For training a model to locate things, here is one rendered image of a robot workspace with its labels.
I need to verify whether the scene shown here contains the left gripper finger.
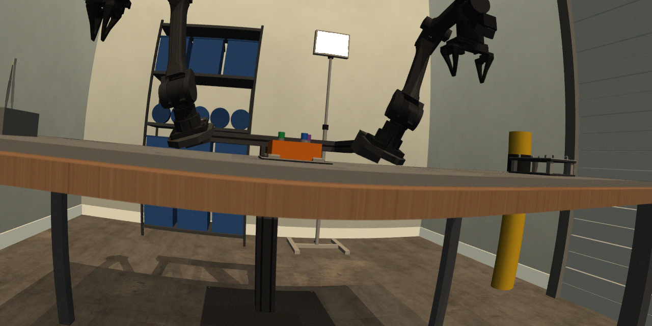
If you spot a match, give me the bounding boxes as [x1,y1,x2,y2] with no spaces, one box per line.
[475,55,494,83]
[440,44,460,76]

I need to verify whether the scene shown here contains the beige perforated plate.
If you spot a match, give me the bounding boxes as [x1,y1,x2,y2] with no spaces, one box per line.
[0,134,652,187]

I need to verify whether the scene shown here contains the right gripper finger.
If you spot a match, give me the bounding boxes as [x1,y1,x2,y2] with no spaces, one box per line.
[101,3,122,42]
[86,3,103,41]

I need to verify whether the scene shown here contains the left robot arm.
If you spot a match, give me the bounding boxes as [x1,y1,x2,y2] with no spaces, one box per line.
[365,0,497,159]

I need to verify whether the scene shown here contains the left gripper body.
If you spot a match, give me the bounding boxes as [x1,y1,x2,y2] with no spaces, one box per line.
[440,36,494,57]

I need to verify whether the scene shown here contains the grey slotted rack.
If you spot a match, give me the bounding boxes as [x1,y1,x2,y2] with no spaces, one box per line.
[0,107,39,137]

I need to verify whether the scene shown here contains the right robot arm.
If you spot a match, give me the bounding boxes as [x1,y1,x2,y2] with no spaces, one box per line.
[158,0,208,140]

